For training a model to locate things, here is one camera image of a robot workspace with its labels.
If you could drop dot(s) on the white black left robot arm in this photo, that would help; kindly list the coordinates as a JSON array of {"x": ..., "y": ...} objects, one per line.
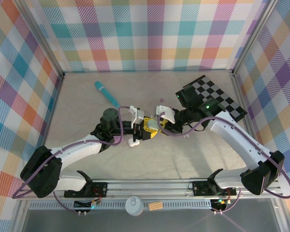
[{"x": 79, "y": 148}]

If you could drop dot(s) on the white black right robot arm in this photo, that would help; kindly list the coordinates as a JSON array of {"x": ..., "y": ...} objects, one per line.
[{"x": 236, "y": 137}]

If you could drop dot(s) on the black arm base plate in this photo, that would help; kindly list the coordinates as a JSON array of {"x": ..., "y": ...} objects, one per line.
[
  {"x": 200, "y": 187},
  {"x": 100, "y": 187}
]

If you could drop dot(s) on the teal pen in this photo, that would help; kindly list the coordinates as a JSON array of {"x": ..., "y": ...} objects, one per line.
[{"x": 104, "y": 91}]

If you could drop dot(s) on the white round cup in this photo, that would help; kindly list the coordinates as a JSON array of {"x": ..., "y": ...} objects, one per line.
[{"x": 134, "y": 206}]

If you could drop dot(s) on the aluminium frame post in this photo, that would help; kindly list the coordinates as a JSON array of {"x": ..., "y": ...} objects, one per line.
[
  {"x": 44, "y": 41},
  {"x": 253, "y": 36}
]

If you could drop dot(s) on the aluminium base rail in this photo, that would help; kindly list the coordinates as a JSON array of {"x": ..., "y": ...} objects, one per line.
[{"x": 147, "y": 187}]

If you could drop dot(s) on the white earbud case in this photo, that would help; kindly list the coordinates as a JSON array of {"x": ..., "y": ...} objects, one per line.
[{"x": 133, "y": 144}]

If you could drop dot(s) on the small electronics board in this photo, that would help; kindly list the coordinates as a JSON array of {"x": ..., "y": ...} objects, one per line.
[
  {"x": 94, "y": 202},
  {"x": 221, "y": 202}
]

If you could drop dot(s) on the black grey chessboard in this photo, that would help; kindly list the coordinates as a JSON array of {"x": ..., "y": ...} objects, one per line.
[{"x": 228, "y": 104}]

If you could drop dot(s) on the mint green earbud case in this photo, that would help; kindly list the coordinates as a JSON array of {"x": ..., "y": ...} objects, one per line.
[{"x": 152, "y": 125}]

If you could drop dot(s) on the aluminium side rail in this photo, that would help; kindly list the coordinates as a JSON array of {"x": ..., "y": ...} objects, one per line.
[
  {"x": 57, "y": 96},
  {"x": 239, "y": 93}
]

